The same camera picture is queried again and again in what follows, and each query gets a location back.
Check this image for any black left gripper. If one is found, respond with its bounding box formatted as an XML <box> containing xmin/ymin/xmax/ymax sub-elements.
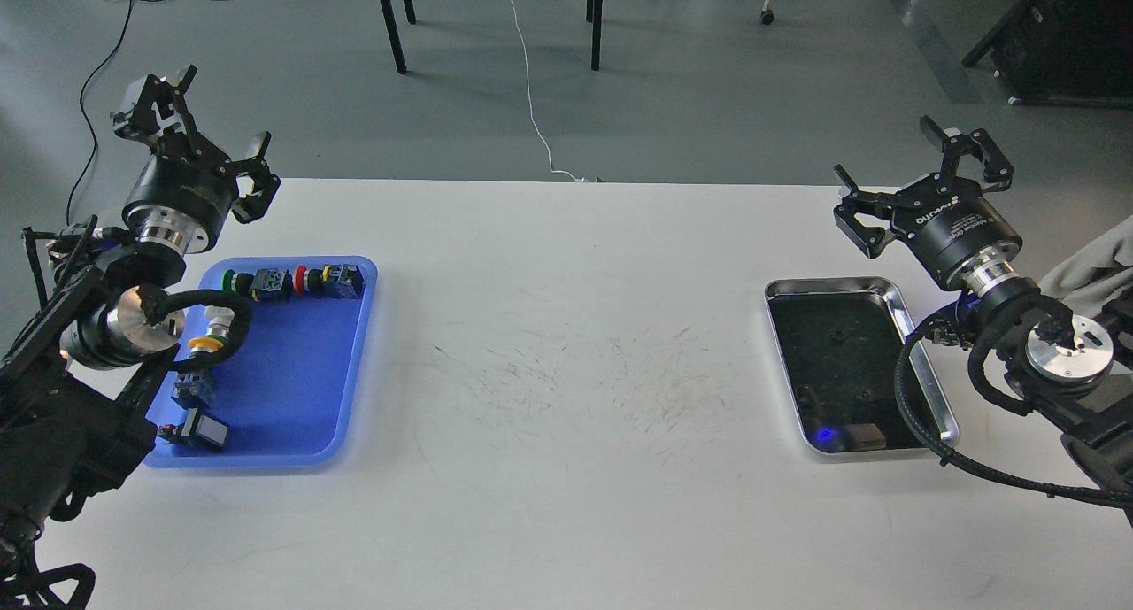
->
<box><xmin>111</xmin><ymin>63</ymin><xmax>281</xmax><ymax>252</ymax></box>

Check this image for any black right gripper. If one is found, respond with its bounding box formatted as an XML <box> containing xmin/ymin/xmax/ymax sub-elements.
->
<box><xmin>833</xmin><ymin>115</ymin><xmax>1024</xmax><ymax>290</ymax></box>

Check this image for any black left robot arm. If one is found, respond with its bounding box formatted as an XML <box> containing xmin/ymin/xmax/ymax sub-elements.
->
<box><xmin>1</xmin><ymin>66</ymin><xmax>280</xmax><ymax>609</ymax></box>

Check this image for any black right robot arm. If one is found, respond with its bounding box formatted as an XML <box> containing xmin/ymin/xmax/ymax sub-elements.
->
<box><xmin>834</xmin><ymin>115</ymin><xmax>1132</xmax><ymax>512</ymax></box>

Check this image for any green white connector part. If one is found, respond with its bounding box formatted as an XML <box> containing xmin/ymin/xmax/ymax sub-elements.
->
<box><xmin>204</xmin><ymin>305</ymin><xmax>235</xmax><ymax>324</ymax></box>

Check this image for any silver metal tray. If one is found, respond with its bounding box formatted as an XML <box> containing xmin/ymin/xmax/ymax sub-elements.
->
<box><xmin>764</xmin><ymin>276</ymin><xmax>926</xmax><ymax>461</ymax></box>

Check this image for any grey cloth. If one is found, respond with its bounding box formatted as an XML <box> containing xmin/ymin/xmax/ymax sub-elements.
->
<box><xmin>1039</xmin><ymin>217</ymin><xmax>1132</xmax><ymax>319</ymax></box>

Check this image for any black cabinet on casters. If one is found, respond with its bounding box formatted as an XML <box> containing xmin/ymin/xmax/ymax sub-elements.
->
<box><xmin>960</xmin><ymin>0</ymin><xmax>1132</xmax><ymax>110</ymax></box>

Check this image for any black table leg left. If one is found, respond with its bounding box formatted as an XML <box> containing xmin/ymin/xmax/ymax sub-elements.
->
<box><xmin>380</xmin><ymin>0</ymin><xmax>417</xmax><ymax>76</ymax></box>

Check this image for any black table leg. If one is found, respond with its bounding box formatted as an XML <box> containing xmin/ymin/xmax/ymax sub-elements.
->
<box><xmin>583</xmin><ymin>0</ymin><xmax>604</xmax><ymax>71</ymax></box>
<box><xmin>380</xmin><ymin>0</ymin><xmax>417</xmax><ymax>76</ymax></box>

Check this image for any blue plastic tray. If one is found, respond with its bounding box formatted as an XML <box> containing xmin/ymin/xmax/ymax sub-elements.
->
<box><xmin>145</xmin><ymin>255</ymin><xmax>380</xmax><ymax>471</ymax></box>

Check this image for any black table leg right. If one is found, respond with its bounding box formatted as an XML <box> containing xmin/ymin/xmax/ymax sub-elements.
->
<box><xmin>583</xmin><ymin>0</ymin><xmax>604</xmax><ymax>71</ymax></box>

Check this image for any green push button switch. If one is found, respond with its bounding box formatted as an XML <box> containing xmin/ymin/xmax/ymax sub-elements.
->
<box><xmin>221</xmin><ymin>266</ymin><xmax>293</xmax><ymax>303</ymax></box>

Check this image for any black floor cable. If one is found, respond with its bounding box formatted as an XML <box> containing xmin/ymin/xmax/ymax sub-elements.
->
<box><xmin>66</xmin><ymin>0</ymin><xmax>213</xmax><ymax>226</ymax></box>

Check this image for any red push button switch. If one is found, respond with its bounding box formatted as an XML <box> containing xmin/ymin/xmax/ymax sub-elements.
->
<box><xmin>291</xmin><ymin>263</ymin><xmax>366</xmax><ymax>299</ymax></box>

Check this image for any yellow push button switch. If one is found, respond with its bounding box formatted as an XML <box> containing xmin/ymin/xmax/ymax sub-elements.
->
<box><xmin>173</xmin><ymin>320</ymin><xmax>230</xmax><ymax>410</ymax></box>

